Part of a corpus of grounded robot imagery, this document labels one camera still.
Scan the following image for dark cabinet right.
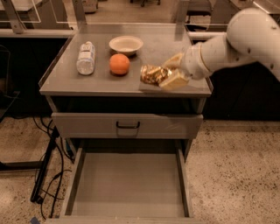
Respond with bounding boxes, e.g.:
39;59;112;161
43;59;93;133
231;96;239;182
203;63;280;121

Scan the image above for closed grey upper drawer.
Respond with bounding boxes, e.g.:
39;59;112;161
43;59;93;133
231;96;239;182
52;113;203;139

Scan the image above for black drawer handle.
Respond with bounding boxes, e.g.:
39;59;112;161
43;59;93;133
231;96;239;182
115;122;141;130

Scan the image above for white horizontal rail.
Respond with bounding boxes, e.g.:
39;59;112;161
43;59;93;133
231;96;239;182
0;29;224;40

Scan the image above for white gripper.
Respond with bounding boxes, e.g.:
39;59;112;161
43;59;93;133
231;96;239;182
159;43;212;90

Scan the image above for black desk leg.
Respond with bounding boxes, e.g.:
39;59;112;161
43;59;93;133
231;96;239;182
0;128;60;202

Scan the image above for clear plastic water bottle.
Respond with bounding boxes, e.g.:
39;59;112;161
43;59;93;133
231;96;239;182
76;41;95;75

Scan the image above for black floor cables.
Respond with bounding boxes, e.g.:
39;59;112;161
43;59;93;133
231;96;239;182
30;115;76;220

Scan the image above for white paper bowl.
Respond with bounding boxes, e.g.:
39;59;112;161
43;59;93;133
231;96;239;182
109;36;144;57

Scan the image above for orange fruit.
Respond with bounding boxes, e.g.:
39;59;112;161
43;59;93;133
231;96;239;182
109;53;130;75

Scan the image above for grey metal drawer cabinet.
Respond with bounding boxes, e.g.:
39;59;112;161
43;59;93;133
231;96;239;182
38;22;214;224

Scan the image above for crushed orange gold can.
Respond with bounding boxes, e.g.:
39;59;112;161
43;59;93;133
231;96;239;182
140;65;172;86

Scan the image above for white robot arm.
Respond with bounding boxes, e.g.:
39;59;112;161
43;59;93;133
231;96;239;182
159;8;280;90

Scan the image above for open grey lower drawer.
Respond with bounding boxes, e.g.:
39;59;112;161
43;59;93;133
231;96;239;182
45;139;205;224

